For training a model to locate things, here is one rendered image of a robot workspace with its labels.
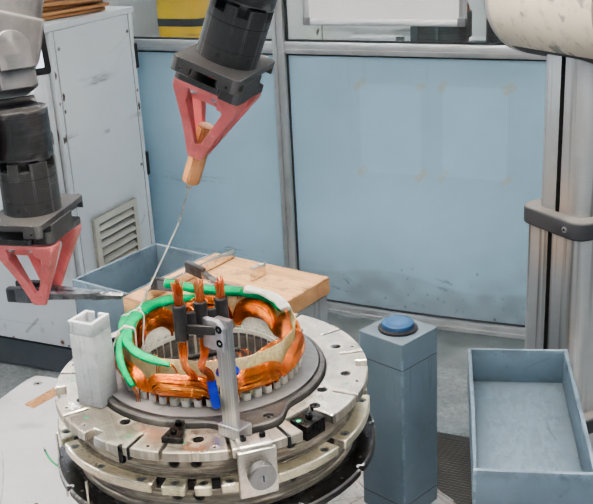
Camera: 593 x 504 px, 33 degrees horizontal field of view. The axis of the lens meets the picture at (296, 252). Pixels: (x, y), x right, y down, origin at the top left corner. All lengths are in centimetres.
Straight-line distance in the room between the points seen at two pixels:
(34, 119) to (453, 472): 206
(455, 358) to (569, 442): 246
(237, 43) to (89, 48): 248
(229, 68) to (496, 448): 45
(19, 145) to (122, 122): 252
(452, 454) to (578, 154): 183
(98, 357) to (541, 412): 46
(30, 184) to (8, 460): 65
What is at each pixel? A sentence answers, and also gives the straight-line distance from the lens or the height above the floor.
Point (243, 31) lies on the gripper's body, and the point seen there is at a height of 144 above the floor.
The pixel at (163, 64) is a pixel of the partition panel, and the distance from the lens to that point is 366.
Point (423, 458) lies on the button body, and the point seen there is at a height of 86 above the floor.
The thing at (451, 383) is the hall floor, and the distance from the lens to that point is 333.
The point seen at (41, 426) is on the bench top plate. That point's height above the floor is 78.
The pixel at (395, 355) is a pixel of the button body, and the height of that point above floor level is 102.
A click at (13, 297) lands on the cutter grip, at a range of 108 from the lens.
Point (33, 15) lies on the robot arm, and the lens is 101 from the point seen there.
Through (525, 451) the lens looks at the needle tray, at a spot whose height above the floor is 102.
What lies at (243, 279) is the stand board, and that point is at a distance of 134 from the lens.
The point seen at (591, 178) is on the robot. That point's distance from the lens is 120.
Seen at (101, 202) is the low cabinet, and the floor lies 59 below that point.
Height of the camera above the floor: 156
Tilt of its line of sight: 20 degrees down
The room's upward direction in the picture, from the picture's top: 3 degrees counter-clockwise
